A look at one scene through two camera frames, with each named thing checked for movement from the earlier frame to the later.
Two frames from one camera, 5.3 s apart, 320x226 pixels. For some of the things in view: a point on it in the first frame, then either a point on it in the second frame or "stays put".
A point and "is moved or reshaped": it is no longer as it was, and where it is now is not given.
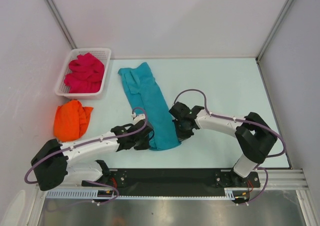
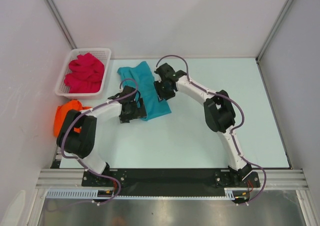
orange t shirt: x=71 y=121 stays put
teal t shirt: x=144 y=93 is moved or reshaped
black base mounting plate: x=173 y=182 stays put
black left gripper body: x=142 y=144 -> x=134 y=112
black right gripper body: x=182 y=131 -> x=163 y=90
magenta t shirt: x=87 y=74 stays put
